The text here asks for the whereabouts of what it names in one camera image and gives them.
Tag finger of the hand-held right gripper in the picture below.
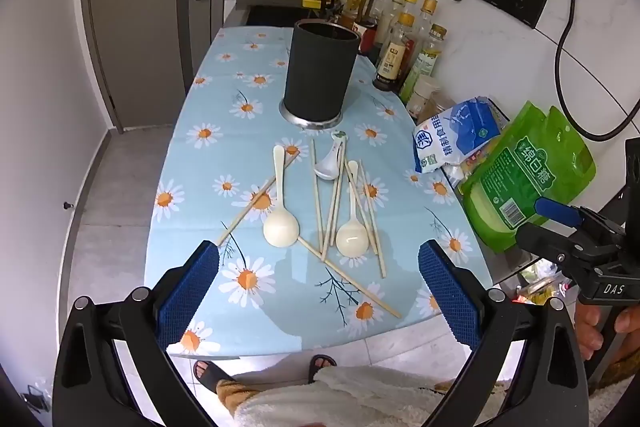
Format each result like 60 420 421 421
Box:
516 223 601 278
533 197 626 240

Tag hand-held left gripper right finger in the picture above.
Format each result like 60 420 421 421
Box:
417 239 591 427

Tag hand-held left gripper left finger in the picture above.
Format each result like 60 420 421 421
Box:
52 239 221 427

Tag cream plastic spoon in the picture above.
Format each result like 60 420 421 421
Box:
263 145 301 249
336 160 370 255

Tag bunch of pale chopsticks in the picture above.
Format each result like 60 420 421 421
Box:
216 138 403 320

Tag white dinosaur print spoon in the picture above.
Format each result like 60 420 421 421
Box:
314 130 347 180

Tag black utensil holder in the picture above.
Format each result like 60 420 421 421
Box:
280 19 361 130

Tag person's right forearm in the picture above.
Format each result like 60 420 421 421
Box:
602 342 640 390

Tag person's right hand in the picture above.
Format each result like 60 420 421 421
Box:
574 302 640 360

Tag green sugar bag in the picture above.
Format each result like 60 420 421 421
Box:
459 101 598 254

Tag black slipper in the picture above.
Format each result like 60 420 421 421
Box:
307 354 338 383
192 359 236 390

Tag clear plastic bag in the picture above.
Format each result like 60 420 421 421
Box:
442 142 506 190

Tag blue daisy print tablecloth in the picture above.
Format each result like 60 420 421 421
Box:
144 27 488 358

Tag blue and white salt bag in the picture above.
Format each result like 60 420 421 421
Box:
412 96 503 175

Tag white fleece robe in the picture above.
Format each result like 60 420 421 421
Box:
215 364 640 427

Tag clear spice jar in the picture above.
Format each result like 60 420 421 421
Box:
417 89 456 125

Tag white lid spice jar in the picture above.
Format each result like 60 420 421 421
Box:
405 74 441 120

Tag row of condiment bottles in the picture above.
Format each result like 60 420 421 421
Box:
340 0 448 95

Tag grey door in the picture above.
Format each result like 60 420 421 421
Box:
80 0 236 132

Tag dark kitchen sink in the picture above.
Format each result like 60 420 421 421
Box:
240 0 346 28

